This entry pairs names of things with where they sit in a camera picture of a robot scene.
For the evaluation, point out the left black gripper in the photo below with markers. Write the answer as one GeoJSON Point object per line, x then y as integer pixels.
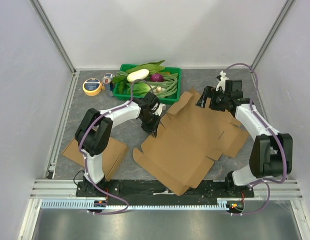
{"type": "Point", "coordinates": [152, 128]}

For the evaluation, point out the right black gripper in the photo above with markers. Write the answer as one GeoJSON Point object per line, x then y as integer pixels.
{"type": "Point", "coordinates": [208, 97]}

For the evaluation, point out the spare cardboard box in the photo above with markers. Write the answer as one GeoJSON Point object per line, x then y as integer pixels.
{"type": "Point", "coordinates": [189, 141]}

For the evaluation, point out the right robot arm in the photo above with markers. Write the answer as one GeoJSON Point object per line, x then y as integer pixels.
{"type": "Point", "coordinates": [271, 156]}

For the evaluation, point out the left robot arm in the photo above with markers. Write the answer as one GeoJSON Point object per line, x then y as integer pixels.
{"type": "Point", "coordinates": [94, 131]}

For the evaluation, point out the bok choy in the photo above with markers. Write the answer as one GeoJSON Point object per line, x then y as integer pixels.
{"type": "Point", "coordinates": [138, 89]}

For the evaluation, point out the green plastic tray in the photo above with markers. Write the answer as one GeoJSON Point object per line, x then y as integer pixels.
{"type": "Point", "coordinates": [167, 100]}

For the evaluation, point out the purple onion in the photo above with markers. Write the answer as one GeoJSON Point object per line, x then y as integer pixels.
{"type": "Point", "coordinates": [156, 78]}

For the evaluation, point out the green long beans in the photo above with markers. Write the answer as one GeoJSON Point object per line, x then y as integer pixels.
{"type": "Point", "coordinates": [169, 85]}

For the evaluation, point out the white eggplant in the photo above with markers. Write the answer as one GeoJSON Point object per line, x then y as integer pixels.
{"type": "Point", "coordinates": [137, 75]}

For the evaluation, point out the leafy green vegetable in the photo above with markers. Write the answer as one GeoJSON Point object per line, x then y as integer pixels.
{"type": "Point", "coordinates": [120, 78]}

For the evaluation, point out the red and blue drink can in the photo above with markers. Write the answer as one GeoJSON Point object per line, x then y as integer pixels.
{"type": "Point", "coordinates": [108, 86]}

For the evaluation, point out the yellow tape roll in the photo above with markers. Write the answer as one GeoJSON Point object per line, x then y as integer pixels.
{"type": "Point", "coordinates": [92, 87]}

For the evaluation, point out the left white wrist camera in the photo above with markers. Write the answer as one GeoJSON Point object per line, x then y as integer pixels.
{"type": "Point", "coordinates": [160, 108]}

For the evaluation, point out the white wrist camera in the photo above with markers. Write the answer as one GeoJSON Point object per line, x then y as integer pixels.
{"type": "Point", "coordinates": [222, 78]}
{"type": "Point", "coordinates": [160, 108]}

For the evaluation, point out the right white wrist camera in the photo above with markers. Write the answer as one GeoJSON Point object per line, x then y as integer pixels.
{"type": "Point", "coordinates": [222, 78]}

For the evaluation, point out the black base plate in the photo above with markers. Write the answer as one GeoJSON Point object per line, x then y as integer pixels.
{"type": "Point", "coordinates": [129, 189]}

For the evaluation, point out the slotted cable duct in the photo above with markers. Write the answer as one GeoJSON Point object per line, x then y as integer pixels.
{"type": "Point", "coordinates": [154, 203]}

